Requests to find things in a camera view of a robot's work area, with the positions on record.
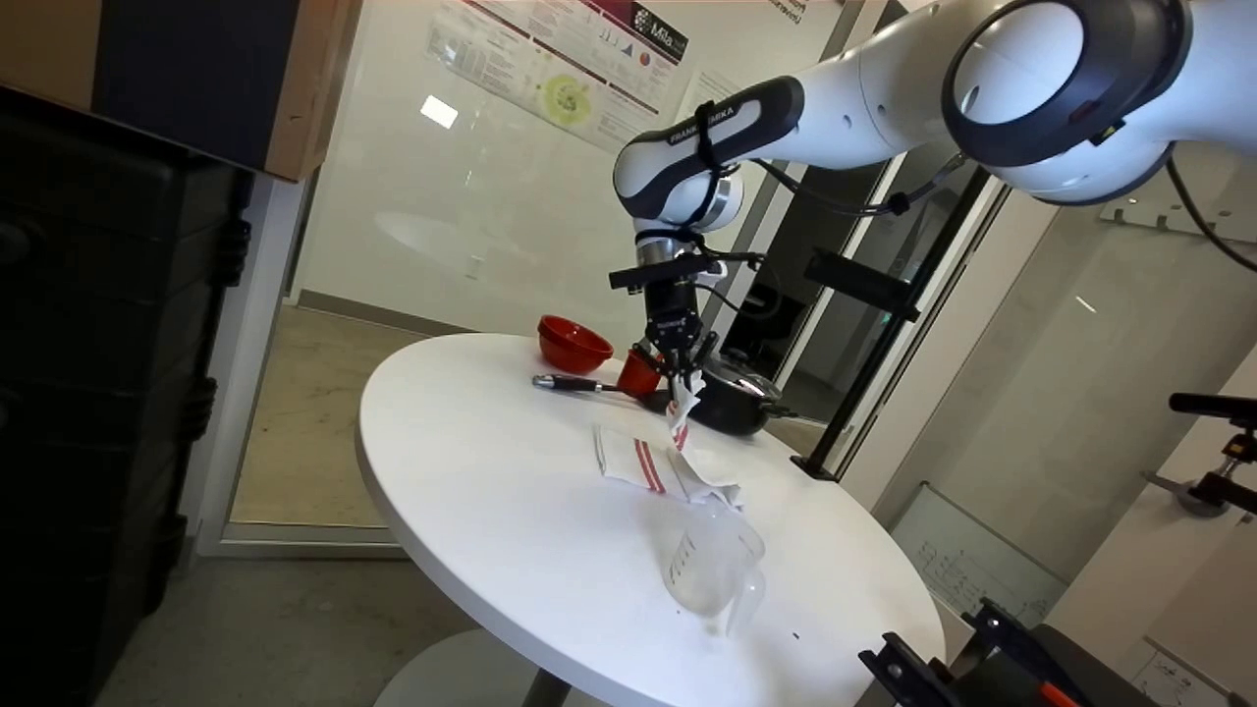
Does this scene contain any red bowl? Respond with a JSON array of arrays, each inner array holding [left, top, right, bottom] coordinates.
[[540, 313, 613, 373]]

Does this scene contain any black metal frame stand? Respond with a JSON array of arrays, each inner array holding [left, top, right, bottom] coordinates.
[[749, 157, 989, 478]]

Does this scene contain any white towel with red stripes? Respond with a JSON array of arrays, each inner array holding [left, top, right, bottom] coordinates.
[[593, 373, 740, 508]]

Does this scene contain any clear plastic measuring cup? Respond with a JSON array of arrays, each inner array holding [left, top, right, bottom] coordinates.
[[659, 502, 766, 626]]

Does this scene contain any black camera stand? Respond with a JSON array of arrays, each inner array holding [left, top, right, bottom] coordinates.
[[1172, 393, 1257, 516]]

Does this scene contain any black orange clamp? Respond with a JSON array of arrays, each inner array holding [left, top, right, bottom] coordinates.
[[861, 600, 1090, 707]]

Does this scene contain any black pot with lid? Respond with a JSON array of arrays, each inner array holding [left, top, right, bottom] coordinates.
[[693, 367, 787, 438]]

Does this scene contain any black spoon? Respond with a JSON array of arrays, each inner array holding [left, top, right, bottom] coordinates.
[[531, 373, 616, 393]]

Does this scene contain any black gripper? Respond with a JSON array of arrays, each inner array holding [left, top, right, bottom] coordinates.
[[610, 254, 760, 388]]

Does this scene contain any black cabinet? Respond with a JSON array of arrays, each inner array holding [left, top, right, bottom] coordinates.
[[0, 91, 253, 707]]

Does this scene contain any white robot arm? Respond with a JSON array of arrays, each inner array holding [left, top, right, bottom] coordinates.
[[613, 0, 1257, 379]]

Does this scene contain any red measuring cup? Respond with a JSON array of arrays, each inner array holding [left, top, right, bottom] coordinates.
[[616, 343, 659, 400]]

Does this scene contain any wall poster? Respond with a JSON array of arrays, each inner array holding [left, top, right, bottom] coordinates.
[[428, 0, 688, 148]]

